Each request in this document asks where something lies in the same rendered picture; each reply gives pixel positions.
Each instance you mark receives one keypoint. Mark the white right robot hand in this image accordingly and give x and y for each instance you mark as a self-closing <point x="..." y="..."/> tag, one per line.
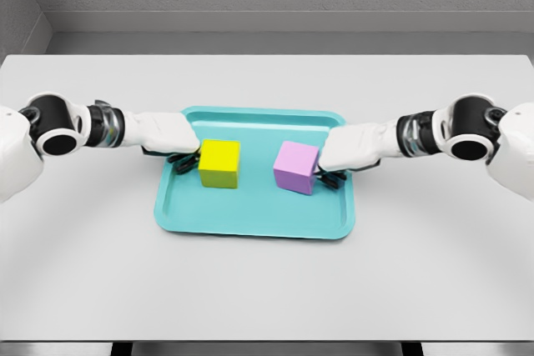
<point x="354" y="145"/>

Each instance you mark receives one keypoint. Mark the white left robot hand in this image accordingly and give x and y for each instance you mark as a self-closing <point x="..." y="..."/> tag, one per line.
<point x="171" y="133"/>

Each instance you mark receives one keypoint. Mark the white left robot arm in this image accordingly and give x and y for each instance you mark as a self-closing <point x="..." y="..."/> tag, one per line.
<point x="62" y="126"/>

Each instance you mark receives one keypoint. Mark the yellow cube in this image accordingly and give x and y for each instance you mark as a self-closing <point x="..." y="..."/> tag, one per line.
<point x="220" y="163"/>

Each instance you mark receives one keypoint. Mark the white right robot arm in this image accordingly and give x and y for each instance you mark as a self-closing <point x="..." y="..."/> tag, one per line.
<point x="471" y="131"/>

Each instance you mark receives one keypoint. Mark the teal tray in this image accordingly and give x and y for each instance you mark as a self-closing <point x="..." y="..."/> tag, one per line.
<point x="254" y="214"/>

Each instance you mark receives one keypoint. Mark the pink cube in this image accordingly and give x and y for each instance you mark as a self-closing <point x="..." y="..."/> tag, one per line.
<point x="296" y="166"/>

